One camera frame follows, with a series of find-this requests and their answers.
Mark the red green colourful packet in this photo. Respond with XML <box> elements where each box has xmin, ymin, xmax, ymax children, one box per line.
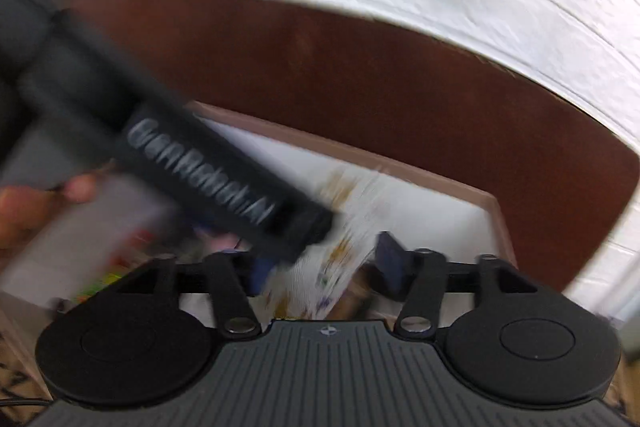
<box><xmin>75</xmin><ymin>227</ymin><xmax>166</xmax><ymax>305</ymax></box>

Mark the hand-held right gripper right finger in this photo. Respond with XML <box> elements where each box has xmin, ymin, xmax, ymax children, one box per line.
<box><xmin>375</xmin><ymin>231</ymin><xmax>541</xmax><ymax>340</ymax></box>

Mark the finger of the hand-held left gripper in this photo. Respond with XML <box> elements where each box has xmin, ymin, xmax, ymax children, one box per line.
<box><xmin>191</xmin><ymin>218</ymin><xmax>242</xmax><ymax>254</ymax></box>

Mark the person's left hand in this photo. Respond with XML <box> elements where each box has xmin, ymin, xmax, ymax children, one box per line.
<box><xmin>0</xmin><ymin>174</ymin><xmax>103</xmax><ymax>260</ymax></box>

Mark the dark brown wooden board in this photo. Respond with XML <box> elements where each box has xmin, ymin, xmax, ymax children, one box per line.
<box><xmin>65</xmin><ymin>0</ymin><xmax>640</xmax><ymax>294</ymax></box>

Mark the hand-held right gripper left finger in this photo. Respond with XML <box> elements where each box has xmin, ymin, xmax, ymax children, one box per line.
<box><xmin>117</xmin><ymin>251</ymin><xmax>276</xmax><ymax>339</ymax></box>

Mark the white colourful printed packet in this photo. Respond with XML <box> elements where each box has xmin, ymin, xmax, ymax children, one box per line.
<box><xmin>262</xmin><ymin>167</ymin><xmax>386</xmax><ymax>322</ymax></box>

